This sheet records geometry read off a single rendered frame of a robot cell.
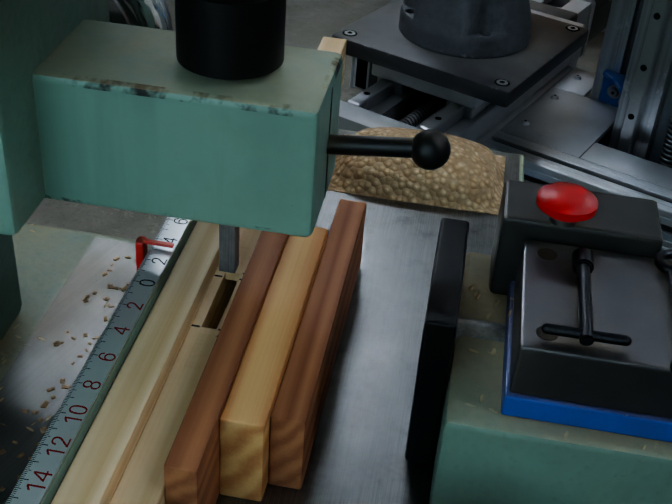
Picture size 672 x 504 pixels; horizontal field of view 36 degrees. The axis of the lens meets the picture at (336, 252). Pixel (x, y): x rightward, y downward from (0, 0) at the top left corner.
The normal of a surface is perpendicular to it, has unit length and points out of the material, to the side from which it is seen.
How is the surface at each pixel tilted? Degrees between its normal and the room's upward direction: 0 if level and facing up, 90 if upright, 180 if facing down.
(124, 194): 90
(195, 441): 0
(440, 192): 69
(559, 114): 0
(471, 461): 90
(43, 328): 0
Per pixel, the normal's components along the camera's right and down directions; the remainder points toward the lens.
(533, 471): -0.17, 0.56
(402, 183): -0.14, 0.23
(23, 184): 0.98, 0.15
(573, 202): 0.07, -0.72
